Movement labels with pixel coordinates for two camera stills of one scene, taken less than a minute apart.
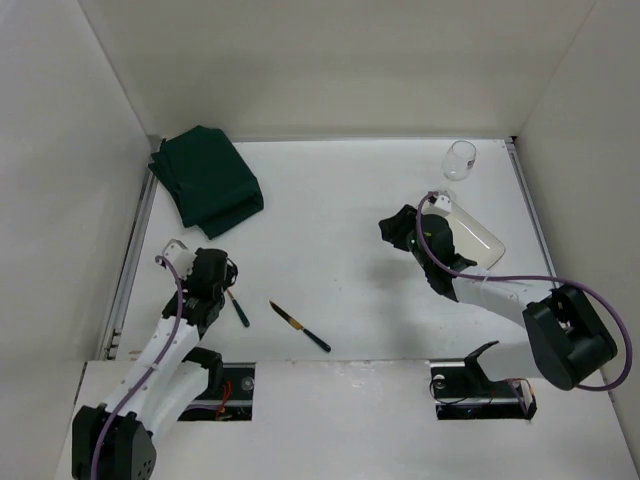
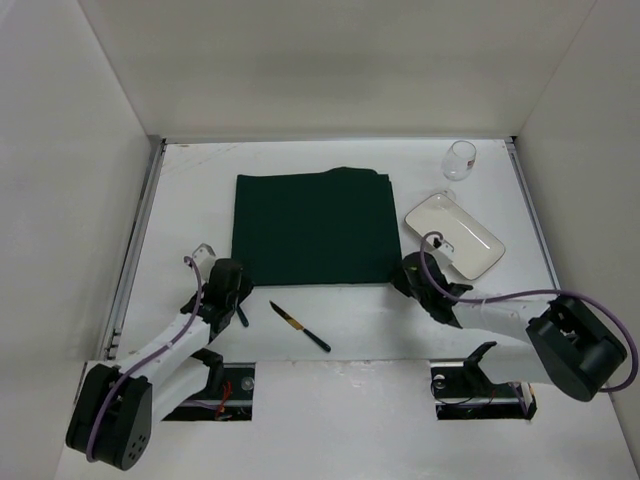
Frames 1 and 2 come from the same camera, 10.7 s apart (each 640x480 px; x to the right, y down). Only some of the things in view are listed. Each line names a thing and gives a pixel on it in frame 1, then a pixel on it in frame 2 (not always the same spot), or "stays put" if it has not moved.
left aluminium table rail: x=111 y=343 stays put
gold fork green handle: x=239 y=310 stays put
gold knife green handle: x=297 y=325 stays put
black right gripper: x=396 y=228 to x=405 y=282
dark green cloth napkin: x=212 y=185 to x=333 y=227
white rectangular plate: x=471 y=240 stays put
